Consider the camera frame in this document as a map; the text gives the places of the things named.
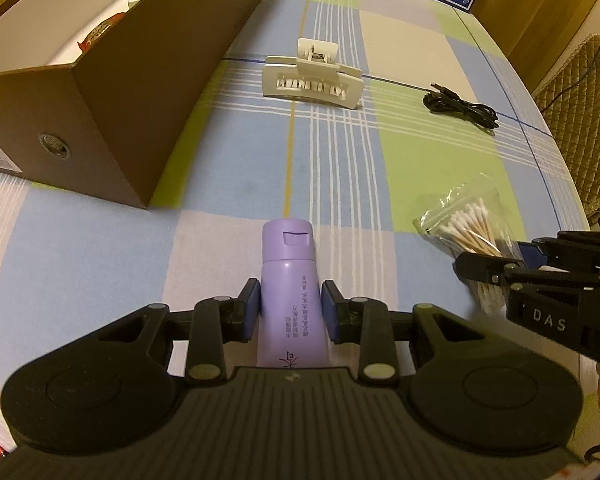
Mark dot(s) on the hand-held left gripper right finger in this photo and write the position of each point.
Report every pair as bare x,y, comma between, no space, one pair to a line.
330,310

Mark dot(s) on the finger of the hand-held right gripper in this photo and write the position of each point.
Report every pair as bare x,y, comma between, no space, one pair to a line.
485,267
532,255

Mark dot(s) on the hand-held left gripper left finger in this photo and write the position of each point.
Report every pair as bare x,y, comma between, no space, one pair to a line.
252,310

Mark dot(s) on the bag of cotton swabs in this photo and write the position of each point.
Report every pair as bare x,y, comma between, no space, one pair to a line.
472,230

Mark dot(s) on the purple tube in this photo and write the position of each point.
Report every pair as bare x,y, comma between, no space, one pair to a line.
287,270

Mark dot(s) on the brown cardboard box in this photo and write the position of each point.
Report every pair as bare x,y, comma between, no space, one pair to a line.
125,125

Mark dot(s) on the red snack packet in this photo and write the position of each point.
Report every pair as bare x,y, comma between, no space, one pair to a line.
102,30

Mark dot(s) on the checkered tablecloth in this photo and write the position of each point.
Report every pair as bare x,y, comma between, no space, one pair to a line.
420,160

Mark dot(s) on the quilted chair cushion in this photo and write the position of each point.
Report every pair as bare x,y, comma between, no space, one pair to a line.
585,110

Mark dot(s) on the white hair claw clip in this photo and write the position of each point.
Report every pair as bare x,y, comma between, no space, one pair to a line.
350,87

